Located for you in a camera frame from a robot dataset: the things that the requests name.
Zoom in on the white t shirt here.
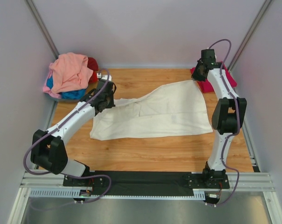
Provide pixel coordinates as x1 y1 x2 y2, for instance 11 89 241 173
90 80 212 140

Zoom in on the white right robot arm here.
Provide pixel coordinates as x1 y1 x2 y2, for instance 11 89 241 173
188 59 247 189

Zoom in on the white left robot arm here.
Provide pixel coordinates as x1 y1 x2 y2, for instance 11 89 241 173
30 78 116 187

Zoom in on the folded magenta t shirt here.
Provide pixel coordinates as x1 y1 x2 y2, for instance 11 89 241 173
197 65 237 93

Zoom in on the blue t shirt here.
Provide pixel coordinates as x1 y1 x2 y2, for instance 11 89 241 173
59 89 86 100

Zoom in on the dark red t shirt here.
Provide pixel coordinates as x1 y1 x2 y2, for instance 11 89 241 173
87 57 99 84

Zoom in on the peach t shirt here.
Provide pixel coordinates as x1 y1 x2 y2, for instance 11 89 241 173
49 52 93 93

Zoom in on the pink t shirt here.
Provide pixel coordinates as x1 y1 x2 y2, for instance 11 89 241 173
42 71 61 99

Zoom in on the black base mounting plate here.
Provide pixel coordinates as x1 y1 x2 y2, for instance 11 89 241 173
63 171 230 196

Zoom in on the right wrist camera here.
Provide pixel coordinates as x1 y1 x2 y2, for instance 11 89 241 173
200 49 216 64

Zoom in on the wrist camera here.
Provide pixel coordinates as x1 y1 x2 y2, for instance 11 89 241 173
200 49 216 64
97 72 112 82

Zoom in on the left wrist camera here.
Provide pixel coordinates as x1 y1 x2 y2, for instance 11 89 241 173
97 72 112 82

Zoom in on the slotted white cable duct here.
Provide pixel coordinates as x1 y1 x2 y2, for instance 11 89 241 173
29 188 205 201

